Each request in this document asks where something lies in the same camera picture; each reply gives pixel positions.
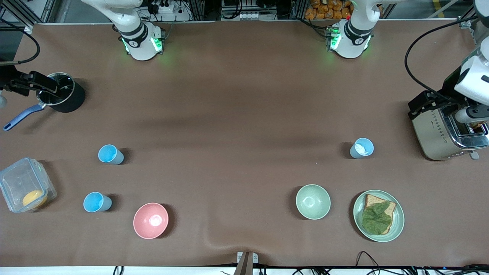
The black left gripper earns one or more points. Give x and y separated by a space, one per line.
449 87

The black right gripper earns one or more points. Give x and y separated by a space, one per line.
7 78

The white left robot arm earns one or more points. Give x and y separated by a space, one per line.
351 42

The silver toaster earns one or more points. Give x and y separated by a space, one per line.
439 135

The white crumpled tissue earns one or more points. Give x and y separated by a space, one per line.
363 148

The blue cup with tissue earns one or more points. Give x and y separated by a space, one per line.
356 152

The clear plastic container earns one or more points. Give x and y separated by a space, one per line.
19 179

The empty blue cup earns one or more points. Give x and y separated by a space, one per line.
95 202
109 153

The toast bread slice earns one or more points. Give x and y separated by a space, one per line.
372 199

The yellow round fruit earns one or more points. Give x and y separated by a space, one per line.
33 198

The light green plate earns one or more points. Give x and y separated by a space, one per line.
398 219

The green lettuce leaf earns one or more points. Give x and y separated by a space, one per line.
376 219

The bag of orange snacks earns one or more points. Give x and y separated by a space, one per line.
328 9

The light green bowl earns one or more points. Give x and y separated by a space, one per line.
313 201

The white power strip with plugs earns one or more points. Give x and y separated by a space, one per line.
168 9

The pink bowl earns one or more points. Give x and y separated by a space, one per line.
151 220

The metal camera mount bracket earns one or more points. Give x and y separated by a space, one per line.
246 263

